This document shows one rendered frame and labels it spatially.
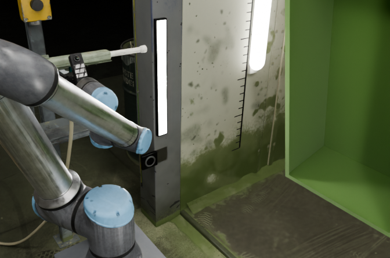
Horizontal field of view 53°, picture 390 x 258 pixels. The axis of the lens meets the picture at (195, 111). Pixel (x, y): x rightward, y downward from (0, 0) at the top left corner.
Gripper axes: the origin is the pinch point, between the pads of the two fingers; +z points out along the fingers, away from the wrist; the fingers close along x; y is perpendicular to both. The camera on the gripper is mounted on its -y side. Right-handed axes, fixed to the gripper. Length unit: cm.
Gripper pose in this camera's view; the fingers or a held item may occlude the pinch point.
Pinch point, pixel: (65, 68)
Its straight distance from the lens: 164.5
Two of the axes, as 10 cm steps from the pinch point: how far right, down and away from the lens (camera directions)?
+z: -6.1, -3.6, 7.1
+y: -0.3, 9.0, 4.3
